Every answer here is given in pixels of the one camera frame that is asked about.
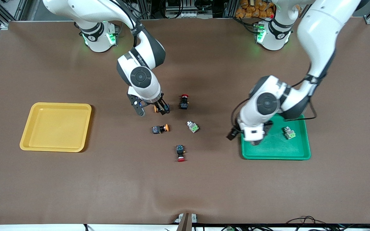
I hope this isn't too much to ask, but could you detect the green plastic tray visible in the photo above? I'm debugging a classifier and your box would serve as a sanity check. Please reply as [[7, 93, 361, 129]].
[[240, 113, 311, 160]]

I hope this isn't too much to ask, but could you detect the grey electronics box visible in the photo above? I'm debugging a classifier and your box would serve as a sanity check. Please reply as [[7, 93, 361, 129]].
[[164, 0, 205, 18]]

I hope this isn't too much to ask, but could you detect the yellow plastic tray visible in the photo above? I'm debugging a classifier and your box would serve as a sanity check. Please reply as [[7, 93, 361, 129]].
[[20, 102, 92, 152]]

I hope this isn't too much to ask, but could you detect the pile of orange pieces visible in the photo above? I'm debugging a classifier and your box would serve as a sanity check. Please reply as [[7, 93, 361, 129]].
[[235, 0, 275, 19]]

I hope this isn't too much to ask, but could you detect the black cable bundle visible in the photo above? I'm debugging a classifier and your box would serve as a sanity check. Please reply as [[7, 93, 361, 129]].
[[285, 216, 370, 231]]

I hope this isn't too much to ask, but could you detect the grey metal mount bracket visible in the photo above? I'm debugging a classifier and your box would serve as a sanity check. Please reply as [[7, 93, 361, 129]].
[[174, 212, 198, 231]]

